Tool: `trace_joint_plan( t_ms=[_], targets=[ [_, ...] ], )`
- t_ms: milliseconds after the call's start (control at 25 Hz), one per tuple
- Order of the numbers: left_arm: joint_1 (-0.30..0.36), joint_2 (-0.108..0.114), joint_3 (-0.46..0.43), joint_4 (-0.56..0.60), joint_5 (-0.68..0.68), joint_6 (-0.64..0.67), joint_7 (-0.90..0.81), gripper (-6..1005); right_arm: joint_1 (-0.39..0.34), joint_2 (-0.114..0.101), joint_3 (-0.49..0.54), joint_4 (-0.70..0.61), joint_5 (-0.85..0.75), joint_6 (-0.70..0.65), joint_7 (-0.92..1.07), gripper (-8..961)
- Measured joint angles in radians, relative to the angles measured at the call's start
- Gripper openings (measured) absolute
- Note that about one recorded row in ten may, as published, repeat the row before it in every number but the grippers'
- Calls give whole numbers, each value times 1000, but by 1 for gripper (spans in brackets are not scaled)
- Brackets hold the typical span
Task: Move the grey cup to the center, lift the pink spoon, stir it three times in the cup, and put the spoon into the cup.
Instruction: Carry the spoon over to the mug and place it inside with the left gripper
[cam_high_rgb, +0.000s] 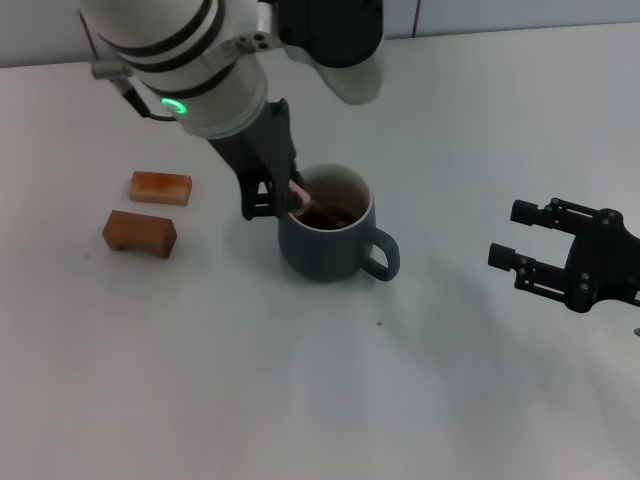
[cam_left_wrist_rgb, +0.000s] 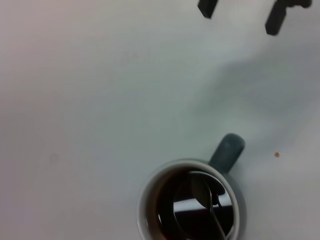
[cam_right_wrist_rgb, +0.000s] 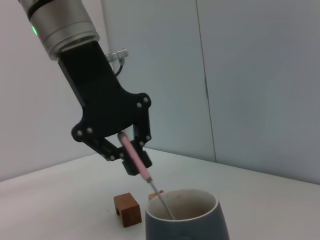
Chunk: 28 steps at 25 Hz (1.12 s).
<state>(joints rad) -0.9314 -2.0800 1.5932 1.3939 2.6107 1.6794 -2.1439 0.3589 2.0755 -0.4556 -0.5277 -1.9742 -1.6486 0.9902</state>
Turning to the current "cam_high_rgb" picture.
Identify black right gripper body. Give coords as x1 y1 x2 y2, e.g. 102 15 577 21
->
564 209 640 315

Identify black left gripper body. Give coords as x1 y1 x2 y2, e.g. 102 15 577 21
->
206 97 302 184

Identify pink handled metal spoon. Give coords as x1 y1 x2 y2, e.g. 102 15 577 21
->
288 179 346 224

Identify grey ceramic cup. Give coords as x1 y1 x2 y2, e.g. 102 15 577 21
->
277 161 402 284

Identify dark coffee liquid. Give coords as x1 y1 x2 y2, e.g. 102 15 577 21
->
294 203 361 231

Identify flat light wooden block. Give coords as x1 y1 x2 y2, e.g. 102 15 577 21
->
128 170 194 207

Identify arched dark wooden block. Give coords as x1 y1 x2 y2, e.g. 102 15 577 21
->
101 209 179 260

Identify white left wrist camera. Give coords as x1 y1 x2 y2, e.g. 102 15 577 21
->
272 0 387 107

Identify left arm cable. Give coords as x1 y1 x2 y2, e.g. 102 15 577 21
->
90 58 177 122

